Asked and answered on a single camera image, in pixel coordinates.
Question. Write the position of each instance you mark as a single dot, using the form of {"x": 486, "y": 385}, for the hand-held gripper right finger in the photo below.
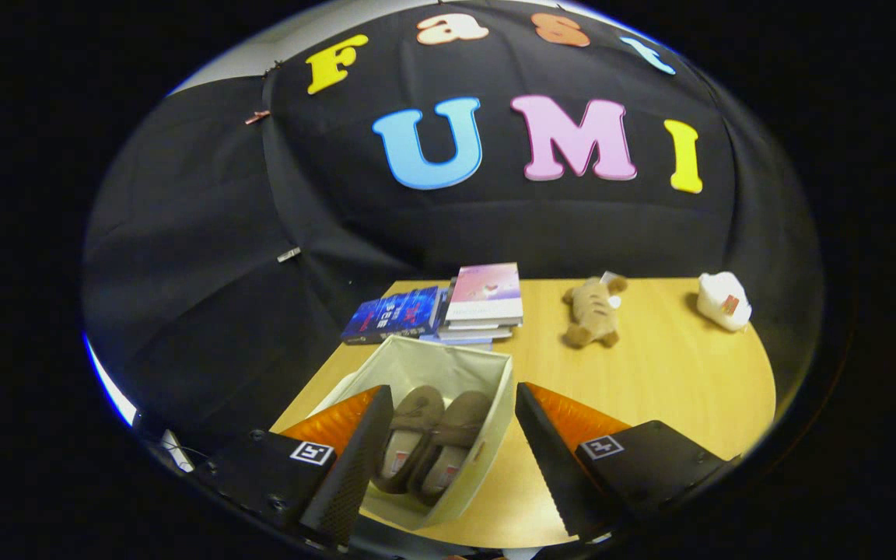
{"x": 553, "y": 467}

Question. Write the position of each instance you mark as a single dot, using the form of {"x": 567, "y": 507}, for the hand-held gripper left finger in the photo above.
{"x": 355, "y": 467}

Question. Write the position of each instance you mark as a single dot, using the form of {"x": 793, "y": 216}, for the brown fuzzy slipper shoe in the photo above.
{"x": 415, "y": 412}
{"x": 463, "y": 424}

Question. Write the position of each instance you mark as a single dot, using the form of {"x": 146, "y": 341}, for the cream fabric storage box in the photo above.
{"x": 448, "y": 362}

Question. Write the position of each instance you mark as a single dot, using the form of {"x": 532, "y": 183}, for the white-edged book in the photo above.
{"x": 479, "y": 327}

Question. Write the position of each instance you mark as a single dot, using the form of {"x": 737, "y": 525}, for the pale blue book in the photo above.
{"x": 456, "y": 340}

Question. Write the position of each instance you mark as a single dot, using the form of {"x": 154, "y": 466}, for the blue cover book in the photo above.
{"x": 393, "y": 311}

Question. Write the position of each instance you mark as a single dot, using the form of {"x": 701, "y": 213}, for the brown plush toy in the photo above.
{"x": 592, "y": 311}

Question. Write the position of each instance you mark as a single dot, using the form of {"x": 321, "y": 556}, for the pink cover book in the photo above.
{"x": 487, "y": 292}

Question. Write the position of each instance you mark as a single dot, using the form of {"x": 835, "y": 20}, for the silver clip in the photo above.
{"x": 288, "y": 254}

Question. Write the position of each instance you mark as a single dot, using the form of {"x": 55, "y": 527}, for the white stuffed toy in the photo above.
{"x": 720, "y": 299}

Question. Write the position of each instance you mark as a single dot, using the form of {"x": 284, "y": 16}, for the copper clip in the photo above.
{"x": 257, "y": 117}

